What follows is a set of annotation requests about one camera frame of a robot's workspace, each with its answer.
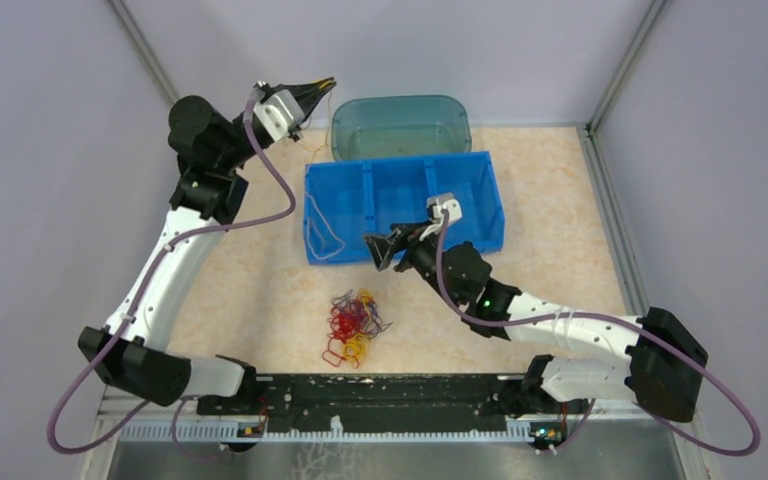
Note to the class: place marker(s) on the aluminium frame post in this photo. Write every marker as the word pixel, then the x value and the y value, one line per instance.
pixel 146 54
pixel 627 64

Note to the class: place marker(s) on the teal transparent plastic tub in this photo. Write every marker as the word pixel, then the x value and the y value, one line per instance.
pixel 399 126

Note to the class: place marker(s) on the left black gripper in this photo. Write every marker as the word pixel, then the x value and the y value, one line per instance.
pixel 314 92

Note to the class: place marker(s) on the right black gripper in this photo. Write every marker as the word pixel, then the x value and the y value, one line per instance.
pixel 404 237

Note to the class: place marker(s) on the right aluminium frame post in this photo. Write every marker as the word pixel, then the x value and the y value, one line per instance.
pixel 627 64

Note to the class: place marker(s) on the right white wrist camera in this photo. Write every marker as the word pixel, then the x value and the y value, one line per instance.
pixel 441 207

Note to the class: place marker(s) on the left aluminium frame post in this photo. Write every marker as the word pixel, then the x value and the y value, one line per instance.
pixel 146 54

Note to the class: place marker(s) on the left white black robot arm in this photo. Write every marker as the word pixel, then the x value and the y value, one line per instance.
pixel 130 352

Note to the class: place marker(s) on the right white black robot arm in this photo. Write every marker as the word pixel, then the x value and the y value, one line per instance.
pixel 640 359

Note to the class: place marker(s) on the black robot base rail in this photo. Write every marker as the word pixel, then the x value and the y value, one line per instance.
pixel 408 408

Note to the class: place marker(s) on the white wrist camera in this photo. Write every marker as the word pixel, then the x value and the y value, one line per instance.
pixel 441 207
pixel 279 114

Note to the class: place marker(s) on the blue three-compartment plastic bin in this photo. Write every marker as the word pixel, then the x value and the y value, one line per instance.
pixel 346 200

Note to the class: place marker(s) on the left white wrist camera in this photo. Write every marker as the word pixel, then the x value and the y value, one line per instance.
pixel 279 114

